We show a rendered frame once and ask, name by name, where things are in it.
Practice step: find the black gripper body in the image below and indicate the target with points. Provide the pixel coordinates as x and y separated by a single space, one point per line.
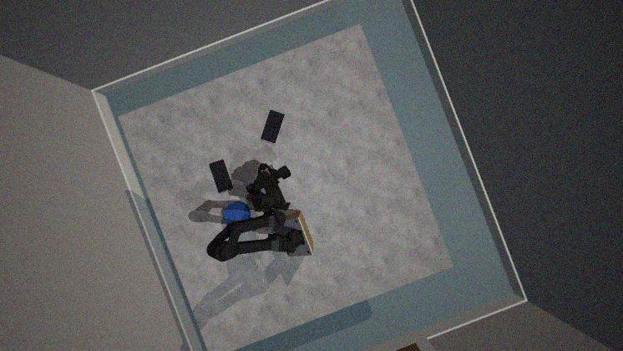
283 173

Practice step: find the french press coffee maker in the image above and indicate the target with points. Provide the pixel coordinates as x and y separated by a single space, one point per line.
263 167

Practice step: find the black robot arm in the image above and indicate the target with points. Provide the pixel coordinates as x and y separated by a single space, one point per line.
222 250

